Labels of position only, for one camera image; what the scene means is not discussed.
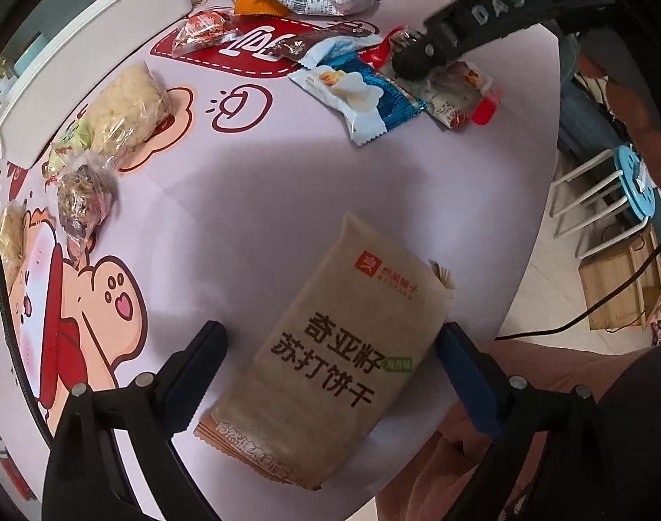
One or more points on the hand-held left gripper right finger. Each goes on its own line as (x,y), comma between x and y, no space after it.
(466,382)

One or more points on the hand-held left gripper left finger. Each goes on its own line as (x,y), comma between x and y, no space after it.
(200,372)

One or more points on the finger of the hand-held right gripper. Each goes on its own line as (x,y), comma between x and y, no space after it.
(471,24)

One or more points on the clear snack packet red ends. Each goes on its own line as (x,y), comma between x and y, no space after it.
(452,97)

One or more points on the brown cracker packet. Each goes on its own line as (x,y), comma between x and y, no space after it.
(335,347)

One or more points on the green snack packet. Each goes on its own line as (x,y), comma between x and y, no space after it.
(64,146)

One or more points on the red printed clear snack bag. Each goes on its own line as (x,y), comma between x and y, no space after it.
(203,30)

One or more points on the white plastic tray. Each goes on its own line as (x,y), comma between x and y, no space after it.
(91,49)

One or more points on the person's right forearm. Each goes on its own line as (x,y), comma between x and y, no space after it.
(639,114)

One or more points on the white and blue snack packet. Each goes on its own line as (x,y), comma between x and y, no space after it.
(357,95)

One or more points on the brown chocolate bar packet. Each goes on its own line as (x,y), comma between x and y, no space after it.
(308,40)

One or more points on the wooden box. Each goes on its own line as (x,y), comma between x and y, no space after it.
(612,287)

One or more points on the person's dark clothing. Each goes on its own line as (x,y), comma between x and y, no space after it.
(645,434)

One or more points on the blue stool white legs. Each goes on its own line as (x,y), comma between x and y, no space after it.
(634,173)

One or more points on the clear nut bar packet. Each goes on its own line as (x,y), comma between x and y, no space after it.
(80,201)

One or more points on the pale rice cracker packet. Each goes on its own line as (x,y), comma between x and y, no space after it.
(10,239)

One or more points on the clear rice cake packet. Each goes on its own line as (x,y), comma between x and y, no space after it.
(127,108)

